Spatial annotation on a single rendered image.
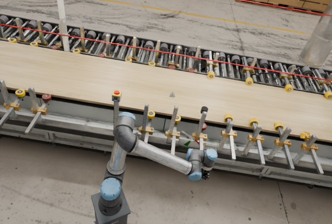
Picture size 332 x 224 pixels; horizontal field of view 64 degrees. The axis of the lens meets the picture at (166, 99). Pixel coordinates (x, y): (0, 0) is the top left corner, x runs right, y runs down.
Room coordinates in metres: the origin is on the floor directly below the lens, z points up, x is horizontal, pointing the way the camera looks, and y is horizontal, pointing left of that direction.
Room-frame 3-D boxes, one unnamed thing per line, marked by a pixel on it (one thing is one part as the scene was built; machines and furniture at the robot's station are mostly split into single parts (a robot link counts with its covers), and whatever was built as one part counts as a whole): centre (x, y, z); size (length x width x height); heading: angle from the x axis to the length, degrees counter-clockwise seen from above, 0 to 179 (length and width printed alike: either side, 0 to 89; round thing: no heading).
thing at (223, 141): (1.66, -0.60, 0.86); 0.04 x 0.04 x 0.48; 2
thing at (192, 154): (1.19, -0.29, 1.14); 0.12 x 0.12 x 0.09; 4
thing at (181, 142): (1.62, -0.32, 0.75); 0.26 x 0.01 x 0.10; 92
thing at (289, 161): (1.64, -1.14, 0.95); 0.50 x 0.04 x 0.04; 2
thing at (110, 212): (0.99, 0.29, 0.65); 0.19 x 0.19 x 0.10
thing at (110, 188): (0.99, 0.29, 0.79); 0.17 x 0.15 x 0.18; 4
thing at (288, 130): (1.67, -1.10, 0.91); 0.04 x 0.04 x 0.48; 2
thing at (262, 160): (1.64, -0.89, 0.95); 0.50 x 0.04 x 0.04; 2
